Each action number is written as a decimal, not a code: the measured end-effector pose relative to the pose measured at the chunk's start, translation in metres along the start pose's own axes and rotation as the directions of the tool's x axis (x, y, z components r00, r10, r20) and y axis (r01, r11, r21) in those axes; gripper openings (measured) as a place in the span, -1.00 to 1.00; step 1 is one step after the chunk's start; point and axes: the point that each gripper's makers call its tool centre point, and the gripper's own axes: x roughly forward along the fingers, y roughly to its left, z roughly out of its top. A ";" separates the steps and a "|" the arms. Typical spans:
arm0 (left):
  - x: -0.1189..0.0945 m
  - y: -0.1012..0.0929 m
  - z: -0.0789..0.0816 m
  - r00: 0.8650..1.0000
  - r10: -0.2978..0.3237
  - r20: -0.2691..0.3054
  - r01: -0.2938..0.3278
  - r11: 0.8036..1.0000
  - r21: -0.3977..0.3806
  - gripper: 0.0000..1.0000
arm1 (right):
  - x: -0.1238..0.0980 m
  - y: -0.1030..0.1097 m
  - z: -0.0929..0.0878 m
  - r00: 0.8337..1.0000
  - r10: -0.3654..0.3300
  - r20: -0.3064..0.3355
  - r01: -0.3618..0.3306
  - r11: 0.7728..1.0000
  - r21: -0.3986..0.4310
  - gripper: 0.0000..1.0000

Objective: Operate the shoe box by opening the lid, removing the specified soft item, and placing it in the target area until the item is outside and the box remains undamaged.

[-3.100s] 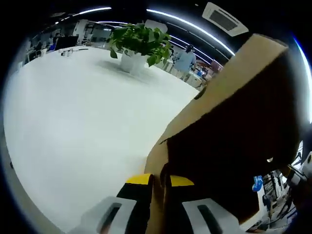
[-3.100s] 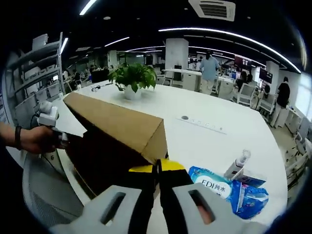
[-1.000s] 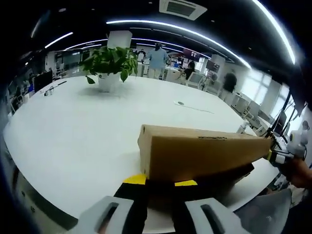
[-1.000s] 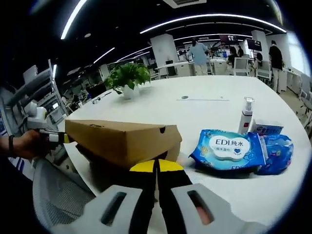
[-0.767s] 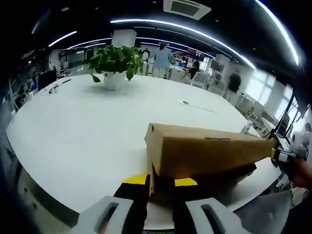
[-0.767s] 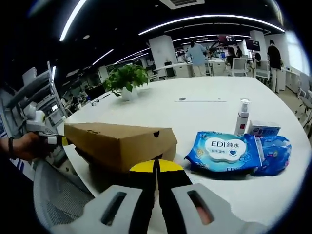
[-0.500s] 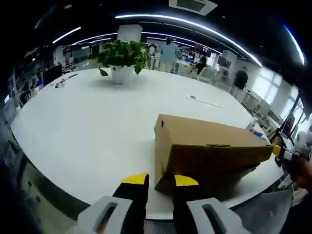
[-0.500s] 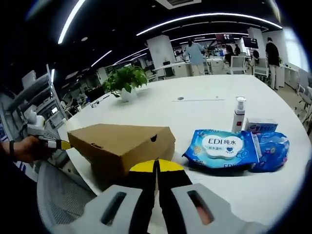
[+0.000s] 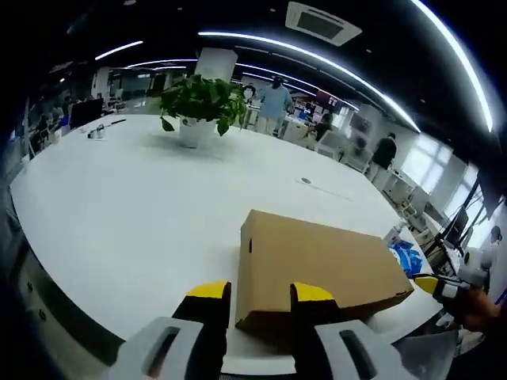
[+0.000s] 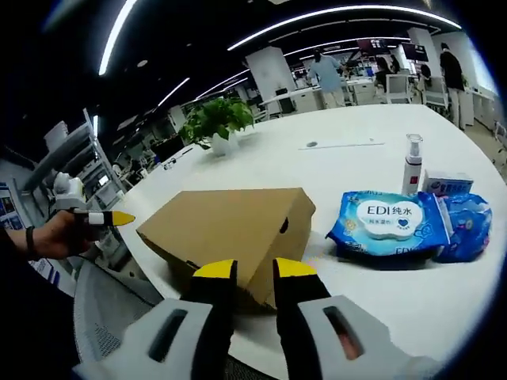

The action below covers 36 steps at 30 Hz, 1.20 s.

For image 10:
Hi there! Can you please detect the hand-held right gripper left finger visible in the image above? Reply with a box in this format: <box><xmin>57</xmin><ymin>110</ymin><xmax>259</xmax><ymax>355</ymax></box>
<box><xmin>73</xmin><ymin>259</ymin><xmax>239</xmax><ymax>380</ymax></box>

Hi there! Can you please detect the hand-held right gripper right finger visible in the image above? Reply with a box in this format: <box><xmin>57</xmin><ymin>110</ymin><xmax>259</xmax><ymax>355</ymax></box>
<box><xmin>272</xmin><ymin>256</ymin><xmax>441</xmax><ymax>380</ymax></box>

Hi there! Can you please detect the brown cardboard shoe box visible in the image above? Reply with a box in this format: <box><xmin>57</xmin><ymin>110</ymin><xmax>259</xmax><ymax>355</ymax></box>
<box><xmin>135</xmin><ymin>187</ymin><xmax>318</xmax><ymax>314</ymax></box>

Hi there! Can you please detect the blue wet wipes pack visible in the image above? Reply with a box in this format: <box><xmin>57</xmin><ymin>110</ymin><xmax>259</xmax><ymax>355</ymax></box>
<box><xmin>325</xmin><ymin>190</ymin><xmax>451</xmax><ymax>263</ymax></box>

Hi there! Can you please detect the white spray bottle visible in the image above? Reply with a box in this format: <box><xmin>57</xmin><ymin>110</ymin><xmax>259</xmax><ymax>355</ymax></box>
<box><xmin>400</xmin><ymin>133</ymin><xmax>425</xmax><ymax>197</ymax></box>

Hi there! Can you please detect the blue crinkled soft pack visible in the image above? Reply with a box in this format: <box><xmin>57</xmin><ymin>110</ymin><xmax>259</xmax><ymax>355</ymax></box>
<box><xmin>429</xmin><ymin>192</ymin><xmax>494</xmax><ymax>264</ymax></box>

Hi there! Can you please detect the small white box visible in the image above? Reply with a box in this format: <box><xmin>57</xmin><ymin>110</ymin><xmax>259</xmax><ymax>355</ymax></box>
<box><xmin>421</xmin><ymin>169</ymin><xmax>475</xmax><ymax>196</ymax></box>

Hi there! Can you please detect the person's left hand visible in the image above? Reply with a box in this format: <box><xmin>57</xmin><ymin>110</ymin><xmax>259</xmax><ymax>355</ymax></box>
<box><xmin>33</xmin><ymin>209</ymin><xmax>106</xmax><ymax>260</ymax></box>

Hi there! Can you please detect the black wristband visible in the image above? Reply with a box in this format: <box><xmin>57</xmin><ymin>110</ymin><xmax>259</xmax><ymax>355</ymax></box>
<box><xmin>24</xmin><ymin>226</ymin><xmax>37</xmax><ymax>259</ymax></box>

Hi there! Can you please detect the black pen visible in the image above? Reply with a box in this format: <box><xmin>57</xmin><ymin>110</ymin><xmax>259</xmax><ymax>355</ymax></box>
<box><xmin>163</xmin><ymin>148</ymin><xmax>194</xmax><ymax>172</ymax></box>

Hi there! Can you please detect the green potted plant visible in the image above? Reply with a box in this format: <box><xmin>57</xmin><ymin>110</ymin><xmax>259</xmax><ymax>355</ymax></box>
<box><xmin>177</xmin><ymin>97</ymin><xmax>255</xmax><ymax>158</ymax></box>

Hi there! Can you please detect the ceiling light strip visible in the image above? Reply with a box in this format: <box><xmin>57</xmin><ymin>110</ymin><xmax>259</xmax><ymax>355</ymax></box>
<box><xmin>227</xmin><ymin>4</ymin><xmax>463</xmax><ymax>52</ymax></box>
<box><xmin>97</xmin><ymin>0</ymin><xmax>138</xmax><ymax>77</ymax></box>

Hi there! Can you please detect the white office chair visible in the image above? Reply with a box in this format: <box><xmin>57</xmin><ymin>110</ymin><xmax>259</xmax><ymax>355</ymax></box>
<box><xmin>425</xmin><ymin>75</ymin><xmax>451</xmax><ymax>116</ymax></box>
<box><xmin>384</xmin><ymin>74</ymin><xmax>411</xmax><ymax>105</ymax></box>

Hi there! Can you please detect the wall poster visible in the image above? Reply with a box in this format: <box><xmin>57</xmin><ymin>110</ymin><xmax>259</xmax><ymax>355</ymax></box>
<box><xmin>0</xmin><ymin>181</ymin><xmax>25</xmax><ymax>231</ymax></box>

